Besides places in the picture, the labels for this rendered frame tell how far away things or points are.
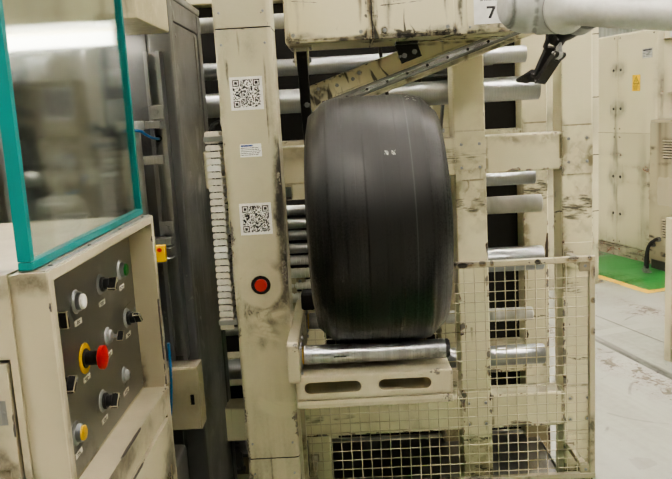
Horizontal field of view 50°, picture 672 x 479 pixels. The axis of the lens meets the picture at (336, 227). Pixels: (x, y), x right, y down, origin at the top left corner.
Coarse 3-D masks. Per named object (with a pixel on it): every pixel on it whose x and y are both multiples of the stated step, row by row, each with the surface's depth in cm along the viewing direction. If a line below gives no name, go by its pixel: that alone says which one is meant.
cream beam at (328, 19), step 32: (288, 0) 187; (320, 0) 187; (352, 0) 187; (384, 0) 187; (416, 0) 187; (448, 0) 187; (288, 32) 189; (320, 32) 189; (352, 32) 189; (384, 32) 188; (416, 32) 188; (448, 32) 189; (480, 32) 189; (512, 32) 192
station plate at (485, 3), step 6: (474, 0) 187; (480, 0) 187; (486, 0) 187; (492, 0) 187; (474, 6) 187; (480, 6) 187; (486, 6) 187; (492, 6) 187; (474, 12) 188; (480, 12) 187; (486, 12) 187; (492, 12) 187; (474, 18) 188; (480, 18) 188; (486, 18) 188; (492, 18) 188; (498, 18) 188; (474, 24) 188
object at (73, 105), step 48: (0, 0) 92; (48, 0) 109; (96, 0) 131; (0, 48) 92; (48, 48) 108; (96, 48) 129; (0, 96) 93; (48, 96) 107; (96, 96) 128; (48, 144) 106; (96, 144) 126; (48, 192) 105; (96, 192) 125; (48, 240) 104
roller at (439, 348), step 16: (304, 352) 167; (320, 352) 167; (336, 352) 167; (352, 352) 167; (368, 352) 167; (384, 352) 167; (400, 352) 167; (416, 352) 167; (432, 352) 167; (448, 352) 167
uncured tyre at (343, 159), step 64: (320, 128) 158; (384, 128) 155; (320, 192) 151; (384, 192) 149; (448, 192) 152; (320, 256) 152; (384, 256) 150; (448, 256) 153; (320, 320) 164; (384, 320) 158
